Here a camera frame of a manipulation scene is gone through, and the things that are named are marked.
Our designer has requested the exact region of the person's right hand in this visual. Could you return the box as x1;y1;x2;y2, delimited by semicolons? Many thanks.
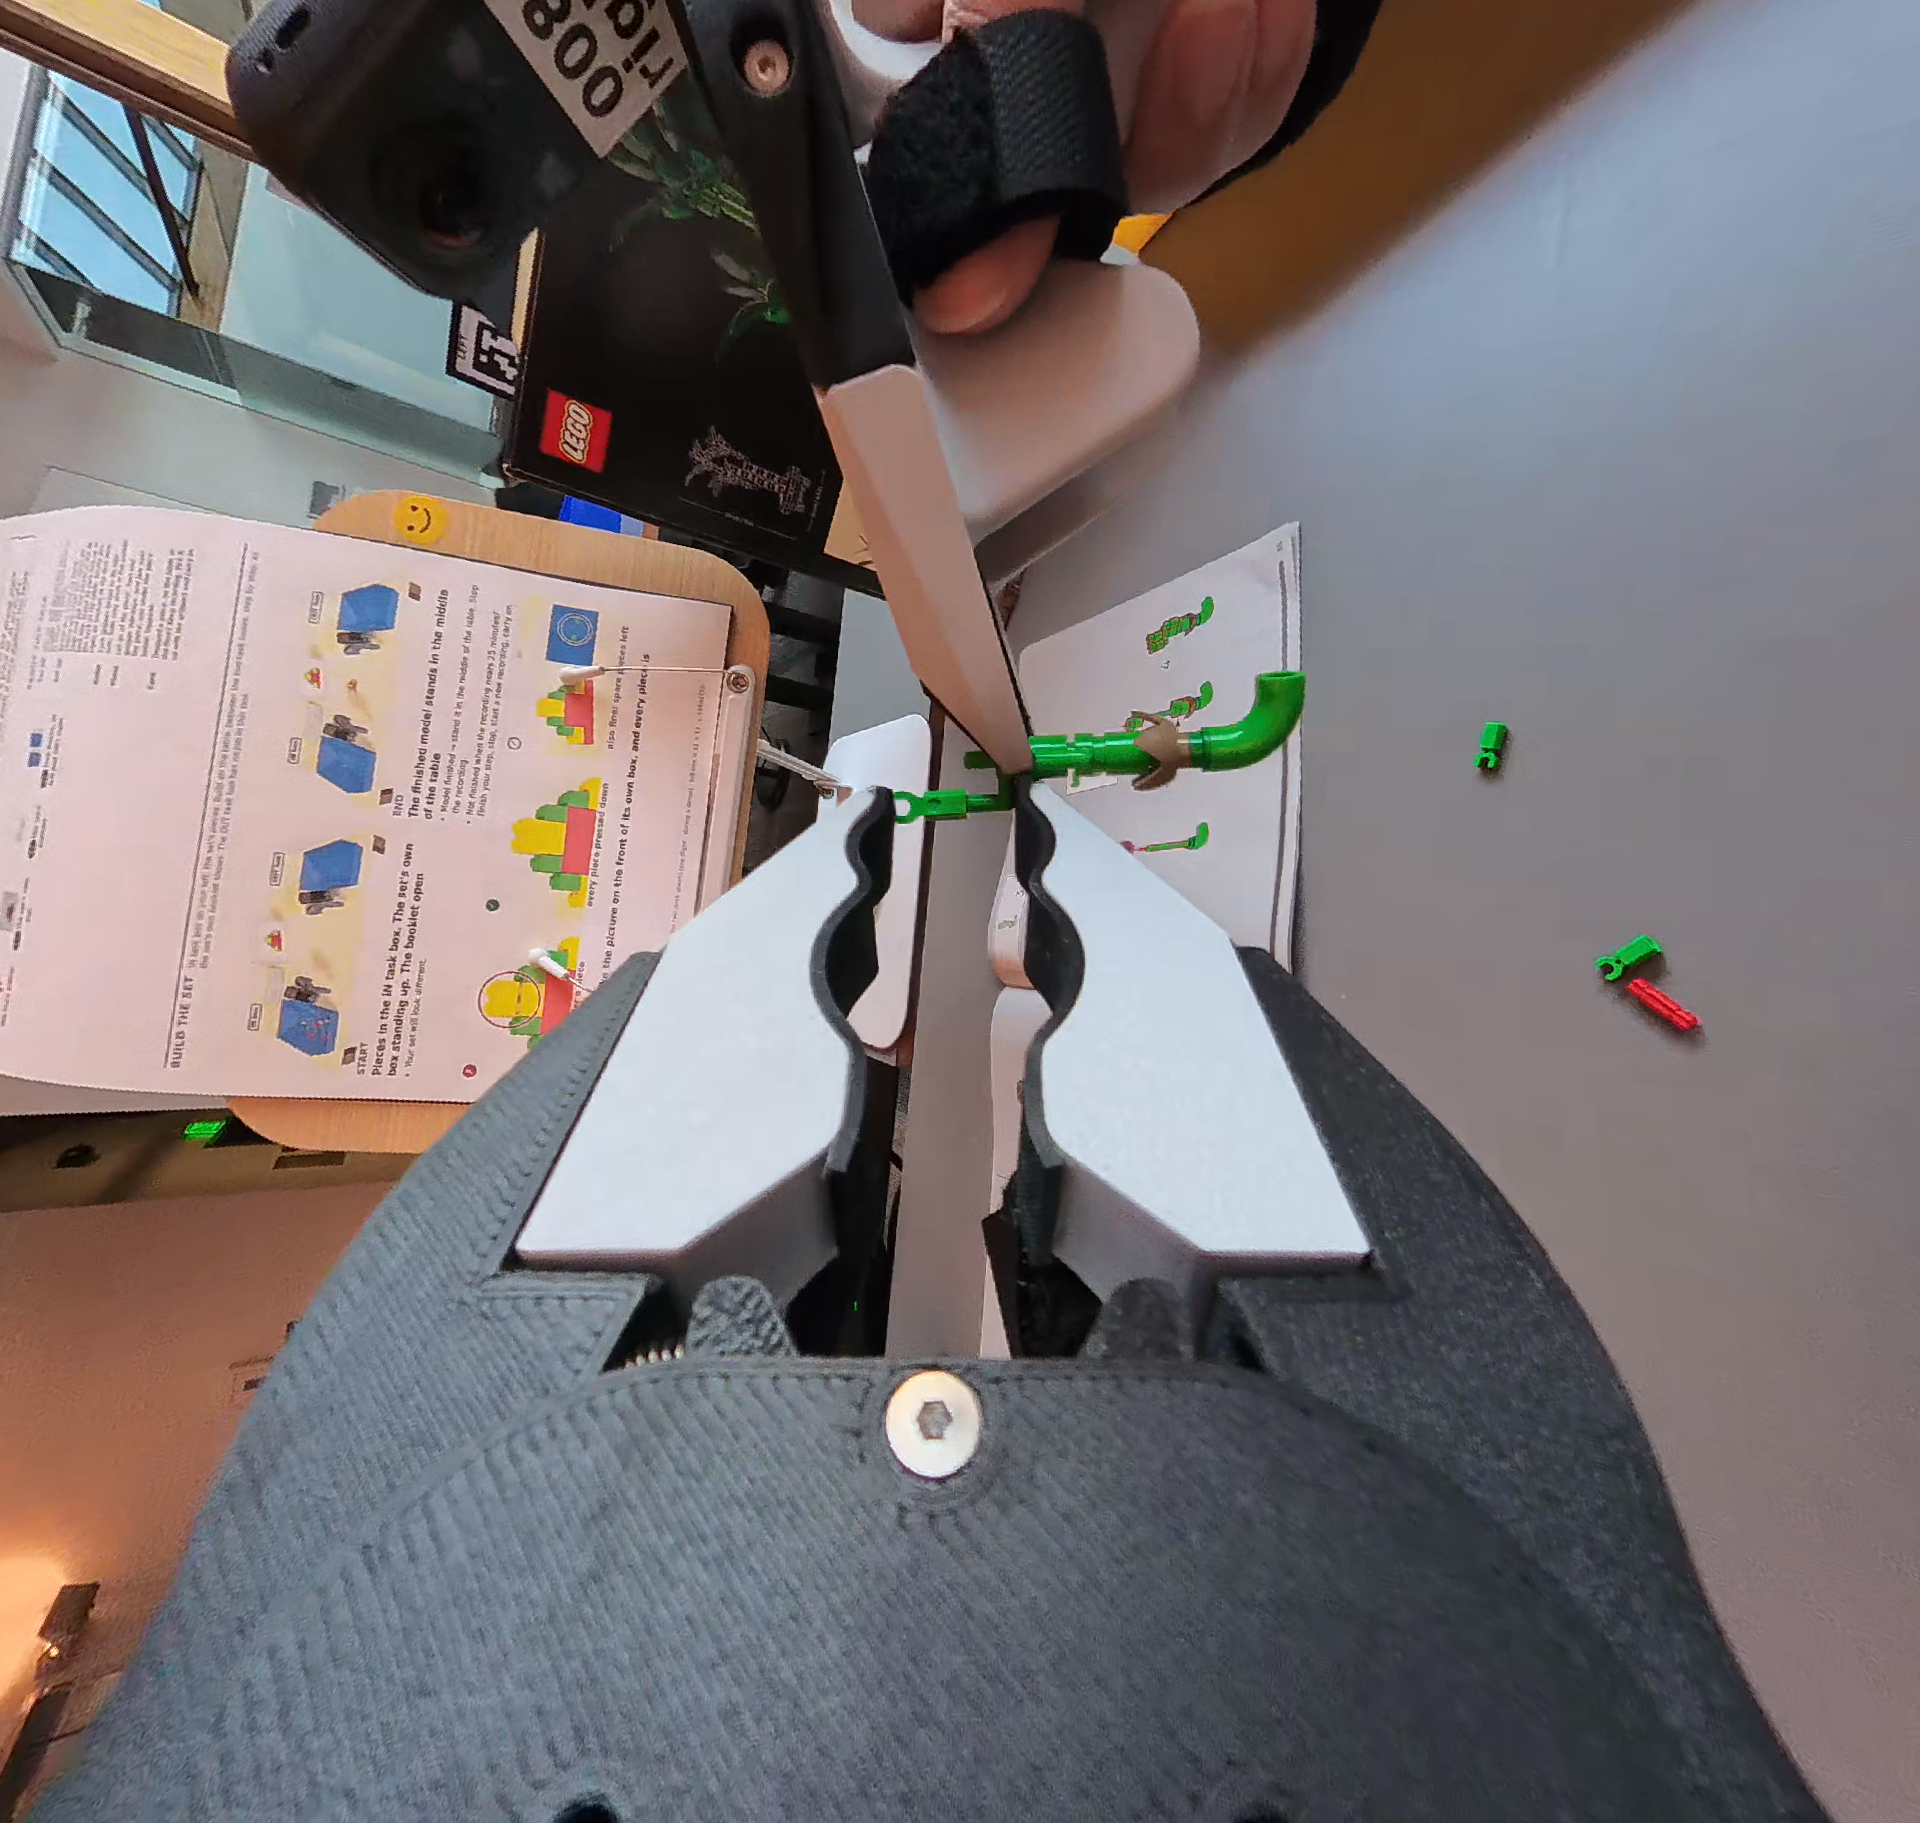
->
850;0;1325;337

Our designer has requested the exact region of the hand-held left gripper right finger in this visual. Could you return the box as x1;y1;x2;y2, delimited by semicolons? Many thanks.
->
1014;778;1373;1359

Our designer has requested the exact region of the green bamboo stem piece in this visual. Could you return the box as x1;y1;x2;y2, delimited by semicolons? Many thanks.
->
961;670;1306;794

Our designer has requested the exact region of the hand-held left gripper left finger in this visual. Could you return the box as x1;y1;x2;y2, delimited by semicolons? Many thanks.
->
517;783;901;1359

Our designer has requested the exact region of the printed instruction sheet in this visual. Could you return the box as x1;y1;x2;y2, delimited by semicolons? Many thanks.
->
0;505;739;1109

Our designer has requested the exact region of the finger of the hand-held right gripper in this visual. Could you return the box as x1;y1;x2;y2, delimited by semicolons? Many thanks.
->
812;367;1035;778

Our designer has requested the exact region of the wooden clipboard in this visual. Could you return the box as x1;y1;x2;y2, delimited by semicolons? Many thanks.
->
225;489;774;1155

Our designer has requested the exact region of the black bamboo-print box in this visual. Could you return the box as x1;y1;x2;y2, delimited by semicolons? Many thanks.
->
498;127;890;599

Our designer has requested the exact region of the black device with green light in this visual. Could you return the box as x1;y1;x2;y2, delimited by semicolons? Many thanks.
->
0;1111;357;1213

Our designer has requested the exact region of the building instruction booklet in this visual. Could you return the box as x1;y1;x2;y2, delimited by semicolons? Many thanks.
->
1004;521;1306;976

